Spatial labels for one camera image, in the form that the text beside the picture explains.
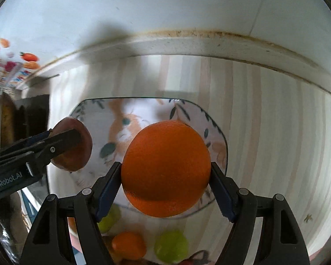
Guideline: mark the brown russet apple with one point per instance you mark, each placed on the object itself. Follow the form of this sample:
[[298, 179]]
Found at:
[[78, 156]]

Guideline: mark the small orange fruit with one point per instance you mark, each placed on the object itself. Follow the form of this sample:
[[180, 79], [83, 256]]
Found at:
[[129, 245]]

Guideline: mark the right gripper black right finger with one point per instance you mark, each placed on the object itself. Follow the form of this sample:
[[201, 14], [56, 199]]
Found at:
[[281, 240]]

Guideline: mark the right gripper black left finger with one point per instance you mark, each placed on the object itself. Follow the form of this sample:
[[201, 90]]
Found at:
[[48, 241]]

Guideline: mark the large orange fruit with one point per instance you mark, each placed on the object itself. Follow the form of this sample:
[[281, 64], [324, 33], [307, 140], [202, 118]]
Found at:
[[166, 169]]

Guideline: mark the striped table mat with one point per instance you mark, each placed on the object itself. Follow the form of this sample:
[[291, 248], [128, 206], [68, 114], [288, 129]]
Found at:
[[277, 127]]

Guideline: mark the green apple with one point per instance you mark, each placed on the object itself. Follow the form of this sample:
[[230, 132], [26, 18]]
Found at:
[[171, 246], [110, 219]]

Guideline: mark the colourful fruit wall sticker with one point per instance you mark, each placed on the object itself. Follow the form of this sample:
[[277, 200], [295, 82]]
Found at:
[[15, 67]]

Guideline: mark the illustrated oval fruit tray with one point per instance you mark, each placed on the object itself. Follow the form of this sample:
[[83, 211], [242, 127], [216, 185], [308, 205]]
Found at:
[[114, 122]]

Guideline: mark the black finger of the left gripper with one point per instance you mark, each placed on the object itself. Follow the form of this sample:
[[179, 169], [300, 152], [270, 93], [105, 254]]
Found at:
[[38, 150]]

